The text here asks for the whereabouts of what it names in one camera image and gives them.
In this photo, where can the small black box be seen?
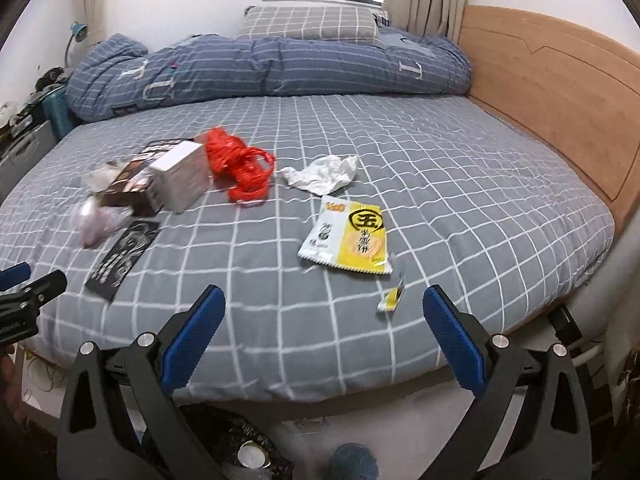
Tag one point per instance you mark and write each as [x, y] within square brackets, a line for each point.
[565, 325]

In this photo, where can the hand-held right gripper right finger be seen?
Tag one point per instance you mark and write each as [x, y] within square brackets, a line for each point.
[454, 340]

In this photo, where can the white cardboard box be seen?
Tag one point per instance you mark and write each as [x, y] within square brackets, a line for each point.
[180, 180]

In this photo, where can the black lined trash bin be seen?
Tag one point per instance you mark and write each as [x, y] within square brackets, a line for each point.
[220, 435]

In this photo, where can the clear plastic bag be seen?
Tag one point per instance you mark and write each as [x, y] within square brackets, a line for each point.
[97, 220]

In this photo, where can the wooden headboard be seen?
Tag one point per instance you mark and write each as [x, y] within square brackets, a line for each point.
[545, 80]

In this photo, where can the dark printed box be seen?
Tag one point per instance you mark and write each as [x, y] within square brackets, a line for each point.
[131, 182]

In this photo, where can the blue desk lamp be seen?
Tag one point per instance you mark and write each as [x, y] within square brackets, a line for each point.
[77, 32]

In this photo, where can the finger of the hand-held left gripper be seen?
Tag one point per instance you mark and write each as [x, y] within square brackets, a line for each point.
[42, 287]
[14, 277]

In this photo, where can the red plastic bag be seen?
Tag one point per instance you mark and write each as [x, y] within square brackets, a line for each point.
[237, 160]

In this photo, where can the crumpled white tissue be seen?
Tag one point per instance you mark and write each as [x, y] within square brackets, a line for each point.
[320, 174]

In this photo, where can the teal suitcase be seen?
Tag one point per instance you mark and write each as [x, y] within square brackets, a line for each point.
[59, 112]

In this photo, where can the yellow white snack packet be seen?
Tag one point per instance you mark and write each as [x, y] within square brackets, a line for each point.
[350, 235]

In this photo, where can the crumpled white plastic wrap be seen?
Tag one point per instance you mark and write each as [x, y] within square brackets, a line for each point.
[104, 176]

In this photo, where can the bed with grey checked sheet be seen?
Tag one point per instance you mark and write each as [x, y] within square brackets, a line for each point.
[450, 185]

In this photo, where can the white pipe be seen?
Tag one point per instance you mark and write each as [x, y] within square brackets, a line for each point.
[590, 352]

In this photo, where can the blue striped quilt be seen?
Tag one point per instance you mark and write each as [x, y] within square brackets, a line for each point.
[280, 65]

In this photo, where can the black flat printed packet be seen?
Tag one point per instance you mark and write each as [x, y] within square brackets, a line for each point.
[122, 255]

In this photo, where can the grey checked pillow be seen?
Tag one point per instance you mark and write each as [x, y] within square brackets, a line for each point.
[310, 22]

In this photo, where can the small torn wrapper piece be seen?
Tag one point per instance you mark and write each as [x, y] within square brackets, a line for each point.
[391, 300]

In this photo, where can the dark blue fuzzy object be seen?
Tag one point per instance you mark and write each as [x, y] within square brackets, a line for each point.
[354, 462]

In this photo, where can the clutter of small items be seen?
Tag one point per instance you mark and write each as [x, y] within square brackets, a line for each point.
[35, 95]

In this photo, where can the round metal can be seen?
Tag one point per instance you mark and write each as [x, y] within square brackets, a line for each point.
[251, 455]

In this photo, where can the grey suitcase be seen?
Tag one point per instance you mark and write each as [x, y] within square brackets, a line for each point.
[25, 152]

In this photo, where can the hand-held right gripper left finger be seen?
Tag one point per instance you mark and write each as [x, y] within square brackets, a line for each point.
[196, 340]

